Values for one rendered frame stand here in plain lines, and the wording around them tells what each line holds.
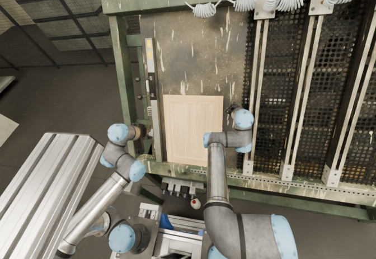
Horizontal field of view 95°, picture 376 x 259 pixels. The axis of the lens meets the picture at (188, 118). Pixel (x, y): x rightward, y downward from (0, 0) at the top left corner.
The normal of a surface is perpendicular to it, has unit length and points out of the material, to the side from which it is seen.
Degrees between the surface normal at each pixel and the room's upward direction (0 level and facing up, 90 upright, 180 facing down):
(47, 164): 0
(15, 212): 0
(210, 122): 53
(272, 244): 13
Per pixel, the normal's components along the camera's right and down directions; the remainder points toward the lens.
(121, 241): -0.07, -0.51
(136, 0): -0.25, 0.31
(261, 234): -0.17, -0.66
